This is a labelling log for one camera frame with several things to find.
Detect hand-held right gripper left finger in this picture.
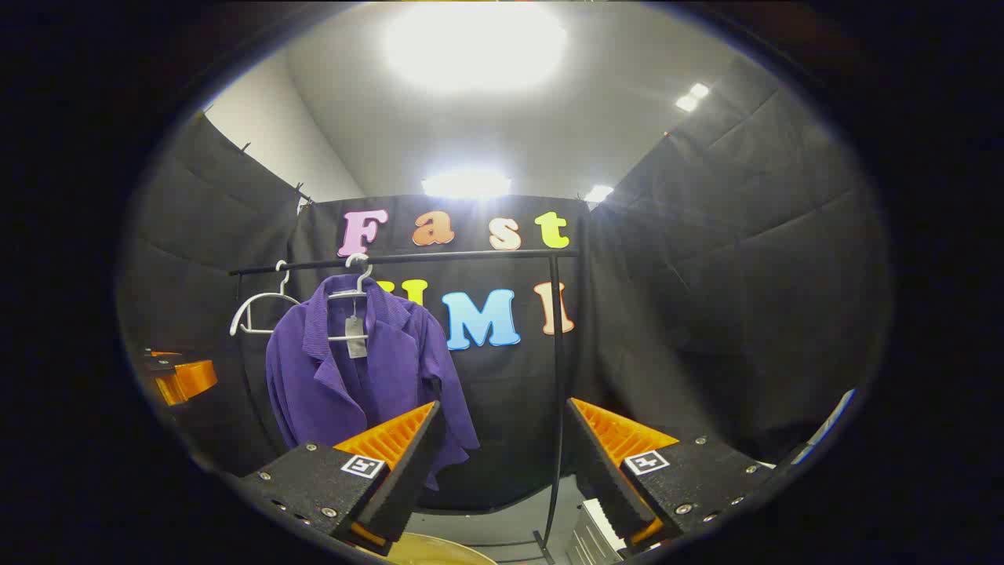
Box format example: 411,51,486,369
235,400,445,558

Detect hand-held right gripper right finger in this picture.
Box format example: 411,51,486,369
564,396,785,558

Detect beige round laundry hamper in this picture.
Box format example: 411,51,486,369
386,532,498,565

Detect purple ribbed jacket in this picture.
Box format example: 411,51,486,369
265,273,481,491

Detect white plastic clothes hanger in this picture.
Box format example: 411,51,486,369
229,261,304,337
326,253,376,343

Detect black metal clothes rack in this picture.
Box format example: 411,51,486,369
227,248,583,565

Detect white slatted object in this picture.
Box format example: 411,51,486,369
565,496,630,565

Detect black backdrop cloth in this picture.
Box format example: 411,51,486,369
118,55,895,512

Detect white panel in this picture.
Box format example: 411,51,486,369
791,388,857,465

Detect rectangular ceiling light panel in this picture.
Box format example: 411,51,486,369
421,170,513,199

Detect large ceiling light panel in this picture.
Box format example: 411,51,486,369
383,2,568,92

